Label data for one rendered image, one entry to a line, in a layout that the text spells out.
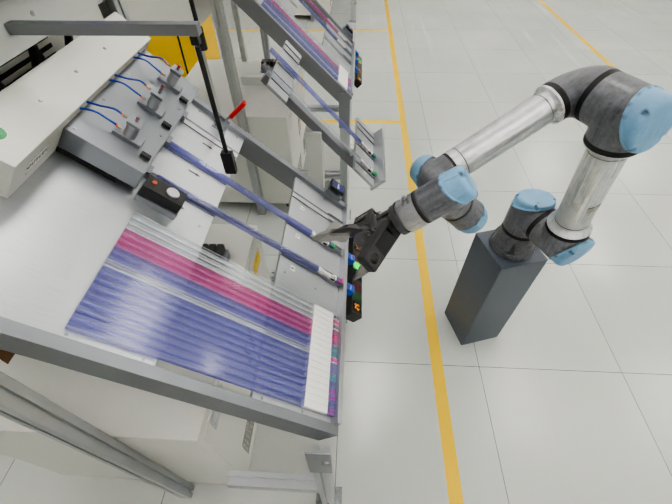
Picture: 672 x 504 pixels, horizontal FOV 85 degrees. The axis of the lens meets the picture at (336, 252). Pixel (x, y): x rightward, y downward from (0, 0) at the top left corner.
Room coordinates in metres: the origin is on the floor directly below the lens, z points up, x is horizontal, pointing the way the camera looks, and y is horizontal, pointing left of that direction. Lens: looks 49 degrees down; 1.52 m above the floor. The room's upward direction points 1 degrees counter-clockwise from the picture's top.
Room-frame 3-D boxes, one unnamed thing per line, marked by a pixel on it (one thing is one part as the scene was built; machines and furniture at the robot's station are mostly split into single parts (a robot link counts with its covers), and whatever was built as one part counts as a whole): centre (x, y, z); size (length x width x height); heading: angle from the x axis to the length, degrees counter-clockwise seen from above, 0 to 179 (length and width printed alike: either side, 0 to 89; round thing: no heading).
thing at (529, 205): (0.86, -0.63, 0.72); 0.13 x 0.12 x 0.14; 22
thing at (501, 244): (0.87, -0.62, 0.60); 0.15 x 0.15 x 0.10
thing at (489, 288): (0.87, -0.62, 0.27); 0.18 x 0.18 x 0.55; 13
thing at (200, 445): (0.60, 0.62, 0.31); 0.70 x 0.65 x 0.62; 176
